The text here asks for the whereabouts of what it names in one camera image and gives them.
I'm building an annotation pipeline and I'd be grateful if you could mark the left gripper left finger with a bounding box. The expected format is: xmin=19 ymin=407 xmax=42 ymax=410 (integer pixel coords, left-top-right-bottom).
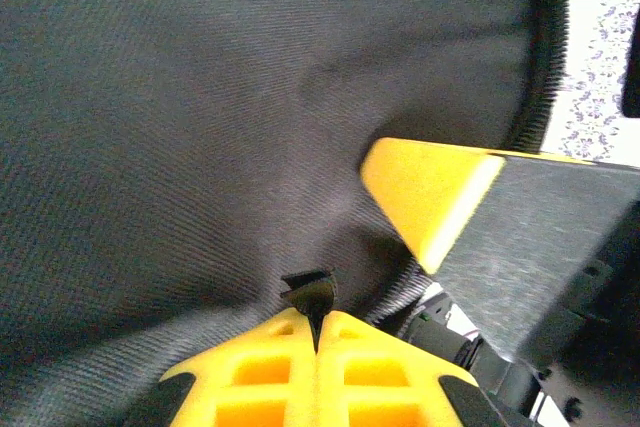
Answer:
xmin=124 ymin=309 xmax=321 ymax=427

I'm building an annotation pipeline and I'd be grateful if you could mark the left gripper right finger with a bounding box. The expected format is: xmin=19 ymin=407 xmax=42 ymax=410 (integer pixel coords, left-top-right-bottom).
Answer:
xmin=318 ymin=310 xmax=507 ymax=427

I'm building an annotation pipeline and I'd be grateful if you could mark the black fabric backpack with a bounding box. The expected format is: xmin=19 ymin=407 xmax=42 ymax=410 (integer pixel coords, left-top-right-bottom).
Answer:
xmin=0 ymin=0 xmax=572 ymax=427

